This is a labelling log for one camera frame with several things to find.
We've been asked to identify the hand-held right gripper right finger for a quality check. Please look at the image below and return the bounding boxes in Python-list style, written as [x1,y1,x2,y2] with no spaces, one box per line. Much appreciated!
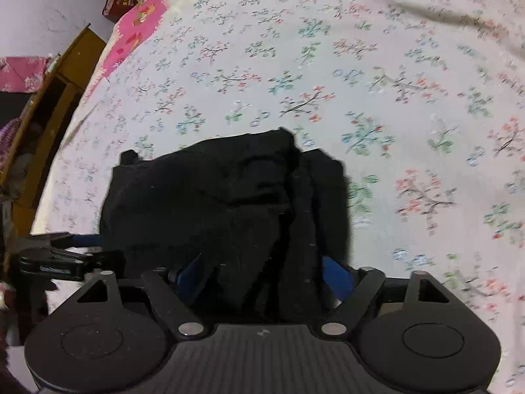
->
[320,255,449,338]

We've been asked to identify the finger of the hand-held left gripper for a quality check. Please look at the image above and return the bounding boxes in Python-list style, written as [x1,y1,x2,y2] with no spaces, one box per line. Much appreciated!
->
[17,249,126,282]
[30,232,103,251]

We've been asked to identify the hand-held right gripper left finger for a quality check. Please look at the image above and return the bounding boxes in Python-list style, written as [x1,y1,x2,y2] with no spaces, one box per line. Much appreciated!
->
[77,253,205,339]

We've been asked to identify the black pants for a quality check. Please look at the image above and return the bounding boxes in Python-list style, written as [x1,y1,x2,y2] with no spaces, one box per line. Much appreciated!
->
[98,128,352,326]

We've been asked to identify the grey clothes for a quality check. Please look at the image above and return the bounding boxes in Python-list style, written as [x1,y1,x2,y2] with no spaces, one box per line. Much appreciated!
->
[7,151,38,198]

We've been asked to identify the wooden cabinet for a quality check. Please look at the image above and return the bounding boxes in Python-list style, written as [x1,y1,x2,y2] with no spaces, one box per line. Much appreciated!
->
[0,25,108,235]

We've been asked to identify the pink floral cloth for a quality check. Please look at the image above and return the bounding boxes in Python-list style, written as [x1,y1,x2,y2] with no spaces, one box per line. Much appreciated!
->
[0,55,55,93]

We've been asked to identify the white floral bedsheet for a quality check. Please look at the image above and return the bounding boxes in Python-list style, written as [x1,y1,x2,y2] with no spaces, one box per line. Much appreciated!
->
[31,0,525,394]

